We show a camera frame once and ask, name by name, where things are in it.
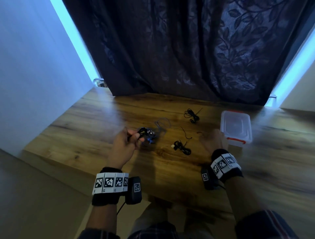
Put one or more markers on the person's left hand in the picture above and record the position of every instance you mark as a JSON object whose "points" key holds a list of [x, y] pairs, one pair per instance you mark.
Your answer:
{"points": [[121, 150]]}

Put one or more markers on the person's right hand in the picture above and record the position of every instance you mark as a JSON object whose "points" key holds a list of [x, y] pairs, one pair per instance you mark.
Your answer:
{"points": [[214, 142]]}

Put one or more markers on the person's right forearm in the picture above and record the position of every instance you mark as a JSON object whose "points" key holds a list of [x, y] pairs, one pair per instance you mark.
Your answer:
{"points": [[243, 197]]}

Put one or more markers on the person's left forearm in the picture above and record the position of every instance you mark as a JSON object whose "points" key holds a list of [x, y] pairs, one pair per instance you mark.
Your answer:
{"points": [[103, 219]]}

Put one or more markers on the right wristband with marker tags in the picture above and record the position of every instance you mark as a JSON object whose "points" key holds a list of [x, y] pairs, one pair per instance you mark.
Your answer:
{"points": [[225, 165]]}

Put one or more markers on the wristband with marker tags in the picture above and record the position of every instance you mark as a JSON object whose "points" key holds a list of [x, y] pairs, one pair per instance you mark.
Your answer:
{"points": [[225, 165], [110, 183]]}

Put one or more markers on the left wristband with marker tags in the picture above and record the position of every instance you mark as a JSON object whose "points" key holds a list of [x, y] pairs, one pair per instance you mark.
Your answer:
{"points": [[110, 183]]}

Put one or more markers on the dark leaf-patterned curtain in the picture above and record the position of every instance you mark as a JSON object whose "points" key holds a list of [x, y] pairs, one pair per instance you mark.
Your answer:
{"points": [[184, 49]]}

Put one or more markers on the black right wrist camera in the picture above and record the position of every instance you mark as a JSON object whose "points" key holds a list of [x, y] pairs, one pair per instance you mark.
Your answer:
{"points": [[208, 177]]}

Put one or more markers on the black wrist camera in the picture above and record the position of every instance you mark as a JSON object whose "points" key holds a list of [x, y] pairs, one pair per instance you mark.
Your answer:
{"points": [[208, 177], [134, 190]]}

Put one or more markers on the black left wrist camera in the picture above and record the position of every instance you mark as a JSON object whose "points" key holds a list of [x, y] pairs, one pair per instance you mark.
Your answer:
{"points": [[134, 190]]}

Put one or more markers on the white window frame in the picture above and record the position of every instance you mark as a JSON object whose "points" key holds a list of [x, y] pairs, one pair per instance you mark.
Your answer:
{"points": [[76, 41]]}

